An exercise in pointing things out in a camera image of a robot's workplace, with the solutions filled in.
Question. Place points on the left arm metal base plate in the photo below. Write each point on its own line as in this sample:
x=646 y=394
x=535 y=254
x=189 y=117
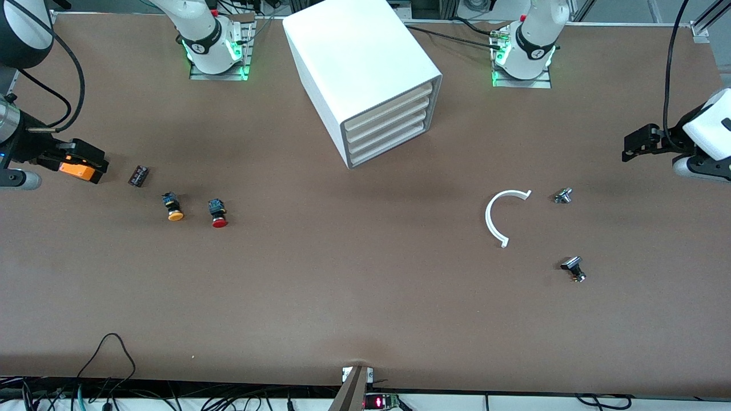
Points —
x=531 y=83

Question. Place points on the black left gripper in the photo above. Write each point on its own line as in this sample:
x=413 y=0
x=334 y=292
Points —
x=669 y=138

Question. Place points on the yellow push button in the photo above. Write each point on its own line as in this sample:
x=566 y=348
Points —
x=175 y=215

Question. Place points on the silver key switch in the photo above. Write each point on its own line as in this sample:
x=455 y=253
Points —
x=562 y=196

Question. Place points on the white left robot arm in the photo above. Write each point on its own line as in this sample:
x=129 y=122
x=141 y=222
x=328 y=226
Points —
x=534 y=45

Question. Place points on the white curved plastic strip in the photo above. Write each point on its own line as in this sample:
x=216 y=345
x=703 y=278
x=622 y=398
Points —
x=487 y=220

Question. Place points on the red push button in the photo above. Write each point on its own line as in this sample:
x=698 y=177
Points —
x=219 y=222

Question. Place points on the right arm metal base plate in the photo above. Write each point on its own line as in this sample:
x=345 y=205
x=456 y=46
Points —
x=228 y=76

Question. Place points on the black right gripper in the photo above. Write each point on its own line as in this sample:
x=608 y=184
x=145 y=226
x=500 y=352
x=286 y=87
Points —
x=29 y=144

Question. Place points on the aluminium profile rail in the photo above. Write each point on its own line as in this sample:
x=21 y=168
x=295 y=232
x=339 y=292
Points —
x=699 y=28

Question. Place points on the device with red display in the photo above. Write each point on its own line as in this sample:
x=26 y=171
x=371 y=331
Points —
x=374 y=402

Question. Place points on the small black terminal block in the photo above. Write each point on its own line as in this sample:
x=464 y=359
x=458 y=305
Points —
x=139 y=176

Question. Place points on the grey metal post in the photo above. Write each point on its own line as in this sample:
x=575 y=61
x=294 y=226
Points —
x=351 y=394

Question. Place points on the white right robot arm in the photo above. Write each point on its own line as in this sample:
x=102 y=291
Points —
x=205 y=40

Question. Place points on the orange box with hole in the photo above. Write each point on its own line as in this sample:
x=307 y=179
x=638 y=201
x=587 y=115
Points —
x=80 y=171

